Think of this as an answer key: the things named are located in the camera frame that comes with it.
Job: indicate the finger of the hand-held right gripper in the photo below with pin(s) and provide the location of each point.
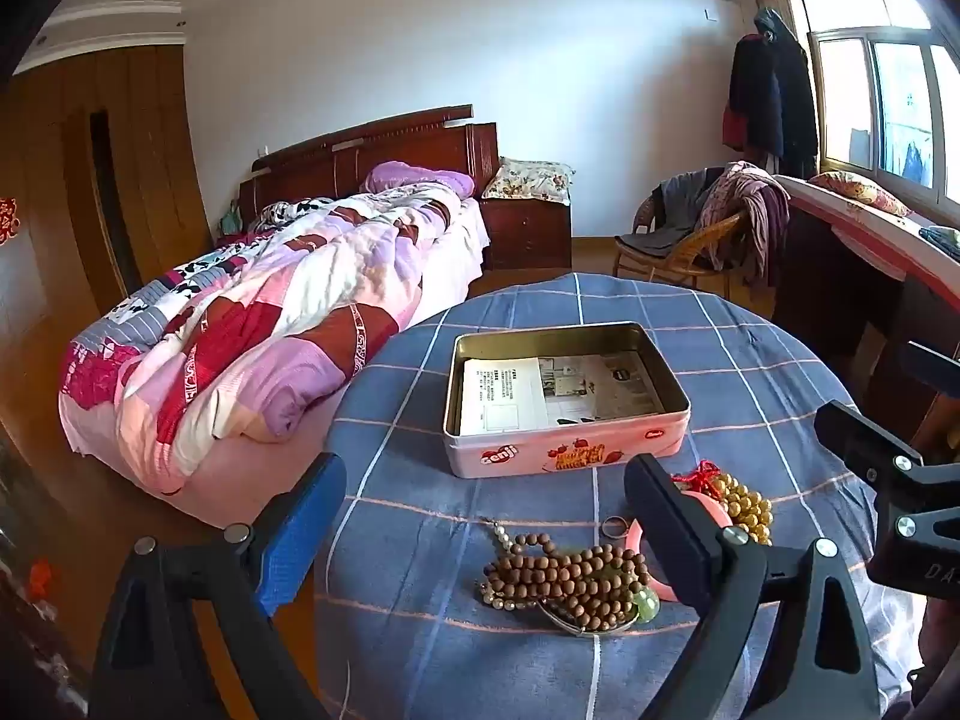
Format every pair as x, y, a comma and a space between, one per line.
930, 364
862, 444

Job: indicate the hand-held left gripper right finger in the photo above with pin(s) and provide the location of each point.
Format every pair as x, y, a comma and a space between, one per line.
671, 532

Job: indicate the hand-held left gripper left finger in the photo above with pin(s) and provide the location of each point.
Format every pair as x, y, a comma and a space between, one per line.
300, 540

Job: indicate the pink bangle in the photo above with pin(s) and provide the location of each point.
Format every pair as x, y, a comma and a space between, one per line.
716, 510

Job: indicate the green jade bangle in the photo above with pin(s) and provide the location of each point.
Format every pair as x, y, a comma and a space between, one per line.
646, 604

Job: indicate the pink tin box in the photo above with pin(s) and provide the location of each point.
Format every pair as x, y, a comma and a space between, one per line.
525, 457

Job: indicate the wooden desk with pink cover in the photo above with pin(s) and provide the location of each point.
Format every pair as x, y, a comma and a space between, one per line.
832, 285

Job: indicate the blue checked tablecloth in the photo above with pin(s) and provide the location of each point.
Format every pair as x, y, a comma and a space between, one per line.
420, 405

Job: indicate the floral cushion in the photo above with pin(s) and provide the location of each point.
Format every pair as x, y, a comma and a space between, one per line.
859, 191

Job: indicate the printed paper leaflet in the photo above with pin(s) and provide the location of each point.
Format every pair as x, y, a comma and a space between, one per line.
510, 394

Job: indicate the pink patchwork quilt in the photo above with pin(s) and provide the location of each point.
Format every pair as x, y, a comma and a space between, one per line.
300, 315

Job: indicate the purple striped garment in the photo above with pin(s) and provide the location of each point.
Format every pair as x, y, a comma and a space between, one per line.
757, 210

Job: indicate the wicker chair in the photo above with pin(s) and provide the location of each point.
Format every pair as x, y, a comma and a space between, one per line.
679, 255

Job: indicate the window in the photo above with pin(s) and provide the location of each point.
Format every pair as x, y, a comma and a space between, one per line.
892, 90

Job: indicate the grey garment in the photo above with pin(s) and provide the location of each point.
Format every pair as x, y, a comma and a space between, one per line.
671, 214

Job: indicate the hanging dark coats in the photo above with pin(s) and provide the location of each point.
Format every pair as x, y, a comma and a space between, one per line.
772, 97

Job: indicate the teal cloth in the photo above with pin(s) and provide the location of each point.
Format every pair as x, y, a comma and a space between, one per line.
230, 219

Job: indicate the dark wooden nightstand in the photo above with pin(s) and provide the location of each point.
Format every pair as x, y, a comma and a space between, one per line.
525, 236

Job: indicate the wooden bed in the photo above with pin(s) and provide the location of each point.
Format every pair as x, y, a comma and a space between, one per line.
465, 247

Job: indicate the floral pillow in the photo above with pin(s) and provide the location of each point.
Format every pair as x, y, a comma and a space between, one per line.
534, 180

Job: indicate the purple pillow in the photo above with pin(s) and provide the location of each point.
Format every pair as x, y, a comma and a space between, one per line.
420, 176

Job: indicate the dark wooden headboard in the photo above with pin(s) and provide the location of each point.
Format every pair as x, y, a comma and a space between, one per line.
352, 154

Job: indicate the red paper decoration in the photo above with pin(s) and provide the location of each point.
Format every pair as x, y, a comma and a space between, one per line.
6, 221

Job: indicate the brown wooden wardrobe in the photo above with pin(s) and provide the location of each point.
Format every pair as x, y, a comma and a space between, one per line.
52, 165

